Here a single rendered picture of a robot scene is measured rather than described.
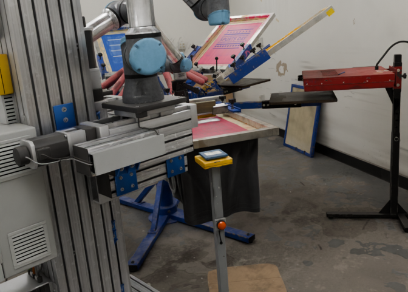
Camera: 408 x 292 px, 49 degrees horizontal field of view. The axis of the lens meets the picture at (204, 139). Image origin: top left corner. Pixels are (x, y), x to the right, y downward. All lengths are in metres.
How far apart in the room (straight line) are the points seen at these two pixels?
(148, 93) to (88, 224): 0.55
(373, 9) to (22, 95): 3.32
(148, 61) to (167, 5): 5.46
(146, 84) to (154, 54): 0.18
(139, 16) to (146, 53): 0.12
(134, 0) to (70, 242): 0.89
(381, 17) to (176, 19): 3.52
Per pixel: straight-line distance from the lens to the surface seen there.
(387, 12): 4.17
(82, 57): 1.66
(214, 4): 1.54
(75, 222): 1.74
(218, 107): 2.69
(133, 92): 1.59
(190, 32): 6.96
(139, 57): 1.43
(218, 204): 1.98
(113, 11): 2.30
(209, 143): 2.09
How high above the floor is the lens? 1.51
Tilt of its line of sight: 14 degrees down
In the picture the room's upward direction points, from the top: 5 degrees counter-clockwise
